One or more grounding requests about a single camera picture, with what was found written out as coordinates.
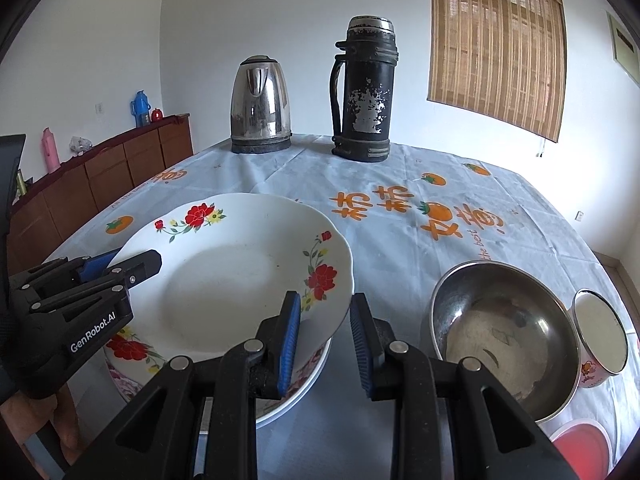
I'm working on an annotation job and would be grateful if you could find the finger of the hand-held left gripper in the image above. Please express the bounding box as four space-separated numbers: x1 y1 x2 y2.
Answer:
22 249 163 313
12 254 121 287

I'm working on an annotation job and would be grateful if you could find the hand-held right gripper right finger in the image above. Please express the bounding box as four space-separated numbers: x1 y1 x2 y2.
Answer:
349 292 581 480

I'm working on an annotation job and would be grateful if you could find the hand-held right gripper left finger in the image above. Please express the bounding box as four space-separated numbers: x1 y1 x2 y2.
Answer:
65 291 302 480

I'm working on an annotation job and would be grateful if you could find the pink flower rimmed plate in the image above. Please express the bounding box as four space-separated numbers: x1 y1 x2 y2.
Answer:
107 345 328 411

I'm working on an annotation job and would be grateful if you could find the red flower white plate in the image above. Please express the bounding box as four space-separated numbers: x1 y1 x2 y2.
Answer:
102 193 355 376

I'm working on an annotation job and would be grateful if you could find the stainless steel bowl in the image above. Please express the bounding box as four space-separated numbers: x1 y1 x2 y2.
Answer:
429 260 583 423

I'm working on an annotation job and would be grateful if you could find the white enamel bowl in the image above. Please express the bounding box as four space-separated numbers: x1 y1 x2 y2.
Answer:
572 288 629 391

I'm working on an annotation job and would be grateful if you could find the red plastic bowl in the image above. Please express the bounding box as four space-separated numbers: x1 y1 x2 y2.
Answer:
552 421 613 480

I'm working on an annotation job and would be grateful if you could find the person's left hand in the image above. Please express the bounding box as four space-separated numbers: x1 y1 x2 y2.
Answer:
0 384 81 462

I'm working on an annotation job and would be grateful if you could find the brown wooden sideboard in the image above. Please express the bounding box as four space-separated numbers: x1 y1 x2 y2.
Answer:
7 113 194 276

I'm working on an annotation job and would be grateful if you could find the pink thermos bottle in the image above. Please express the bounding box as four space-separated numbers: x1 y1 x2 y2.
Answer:
41 128 62 171

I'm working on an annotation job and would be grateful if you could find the blue thermos jug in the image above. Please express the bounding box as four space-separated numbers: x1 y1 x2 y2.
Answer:
131 90 152 128

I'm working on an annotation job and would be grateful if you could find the printed light blue tablecloth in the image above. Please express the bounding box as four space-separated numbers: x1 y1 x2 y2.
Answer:
40 132 640 480

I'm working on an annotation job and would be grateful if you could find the stainless steel electric kettle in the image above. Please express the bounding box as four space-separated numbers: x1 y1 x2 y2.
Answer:
230 55 293 155

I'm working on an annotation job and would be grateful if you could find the worn black thermos flask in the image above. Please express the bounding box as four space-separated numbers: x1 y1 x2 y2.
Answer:
329 16 399 163

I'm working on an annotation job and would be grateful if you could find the bamboo window blind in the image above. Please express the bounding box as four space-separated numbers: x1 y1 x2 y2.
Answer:
426 0 568 143

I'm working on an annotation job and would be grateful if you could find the green framed wall panel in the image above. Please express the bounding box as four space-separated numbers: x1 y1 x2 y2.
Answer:
606 11 640 86

